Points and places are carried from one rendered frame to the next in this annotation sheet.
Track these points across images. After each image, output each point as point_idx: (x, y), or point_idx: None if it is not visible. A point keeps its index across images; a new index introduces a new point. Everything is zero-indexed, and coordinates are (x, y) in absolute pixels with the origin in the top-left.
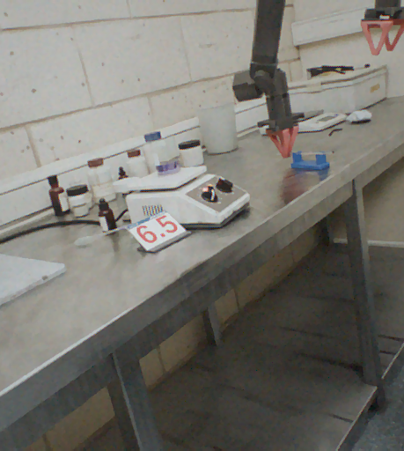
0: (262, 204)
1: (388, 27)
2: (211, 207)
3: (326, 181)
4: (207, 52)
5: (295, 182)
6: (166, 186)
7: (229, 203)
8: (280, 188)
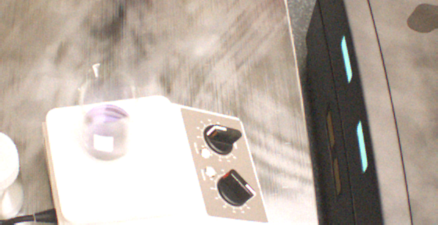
0: (256, 126)
1: None
2: (254, 218)
3: (287, 6)
4: None
5: (236, 16)
6: (173, 213)
7: (255, 180)
8: (228, 46)
